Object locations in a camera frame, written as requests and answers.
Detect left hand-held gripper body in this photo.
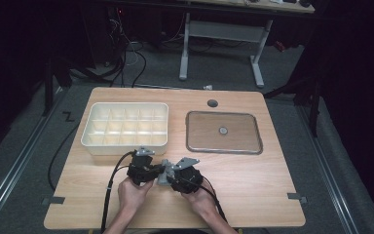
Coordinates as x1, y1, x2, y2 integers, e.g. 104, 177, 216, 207
127, 146, 156, 186

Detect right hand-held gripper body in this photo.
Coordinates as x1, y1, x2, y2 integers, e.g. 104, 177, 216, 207
170, 157, 204, 194

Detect grey sock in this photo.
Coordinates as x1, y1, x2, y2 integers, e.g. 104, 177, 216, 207
156, 158, 180, 187

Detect white divided storage box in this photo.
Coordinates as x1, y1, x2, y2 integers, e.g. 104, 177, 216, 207
80, 101, 169, 156

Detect person's right hand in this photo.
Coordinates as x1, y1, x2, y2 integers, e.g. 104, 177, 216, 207
180, 179, 221, 219

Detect person's left hand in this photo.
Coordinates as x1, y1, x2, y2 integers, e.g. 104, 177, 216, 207
117, 176, 155, 213

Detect brown tray with grey rim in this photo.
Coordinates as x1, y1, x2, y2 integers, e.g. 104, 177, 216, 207
185, 110, 263, 155

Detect black stand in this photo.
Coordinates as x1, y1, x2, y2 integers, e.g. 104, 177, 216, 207
262, 73, 323, 137
42, 58, 74, 117

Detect desk with grey legs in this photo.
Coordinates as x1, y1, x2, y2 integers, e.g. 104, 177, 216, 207
174, 0, 316, 89

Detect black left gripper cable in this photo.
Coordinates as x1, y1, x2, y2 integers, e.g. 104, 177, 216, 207
100, 150, 138, 234

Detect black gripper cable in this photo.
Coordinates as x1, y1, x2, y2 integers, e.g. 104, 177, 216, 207
100, 150, 138, 234
200, 176, 228, 224

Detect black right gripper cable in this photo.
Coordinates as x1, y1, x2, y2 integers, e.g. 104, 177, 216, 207
200, 176, 228, 224

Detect black cable on floor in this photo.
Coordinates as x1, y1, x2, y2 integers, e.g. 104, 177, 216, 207
47, 123, 81, 192

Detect bundle of floor cables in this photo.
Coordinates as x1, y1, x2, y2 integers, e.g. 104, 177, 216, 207
67, 9, 149, 89

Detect metal floor rail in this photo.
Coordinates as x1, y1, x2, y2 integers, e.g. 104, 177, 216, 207
296, 105, 359, 234
0, 87, 66, 228

